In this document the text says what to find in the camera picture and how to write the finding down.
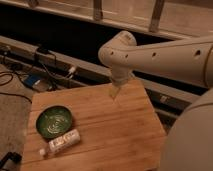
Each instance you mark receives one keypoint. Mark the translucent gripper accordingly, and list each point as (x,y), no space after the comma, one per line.
(115,87)

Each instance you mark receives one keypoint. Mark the white plastic bottle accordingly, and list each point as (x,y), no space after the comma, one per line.
(58,144)

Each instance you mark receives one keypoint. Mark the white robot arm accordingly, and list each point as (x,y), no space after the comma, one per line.
(189,143)

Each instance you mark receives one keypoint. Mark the green ceramic bowl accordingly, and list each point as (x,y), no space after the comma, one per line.
(54,121)

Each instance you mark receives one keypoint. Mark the white plug connector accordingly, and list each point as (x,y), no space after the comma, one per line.
(71,72)

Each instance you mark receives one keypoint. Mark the black power adapter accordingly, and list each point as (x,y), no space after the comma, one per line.
(42,50)

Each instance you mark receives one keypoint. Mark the blue box on floor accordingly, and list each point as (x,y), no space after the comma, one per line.
(31,80)

